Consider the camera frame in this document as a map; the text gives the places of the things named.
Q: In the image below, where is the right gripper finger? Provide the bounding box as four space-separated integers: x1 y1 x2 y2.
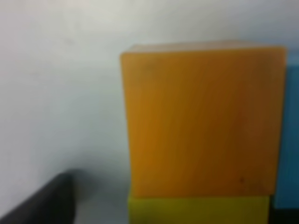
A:
0 173 76 224

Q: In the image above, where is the orange block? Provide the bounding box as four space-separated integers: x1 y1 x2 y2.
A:
121 42 286 198

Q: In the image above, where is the yellow block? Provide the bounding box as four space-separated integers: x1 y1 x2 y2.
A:
128 193 270 224

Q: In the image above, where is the blue block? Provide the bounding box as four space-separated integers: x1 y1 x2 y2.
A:
274 52 299 209

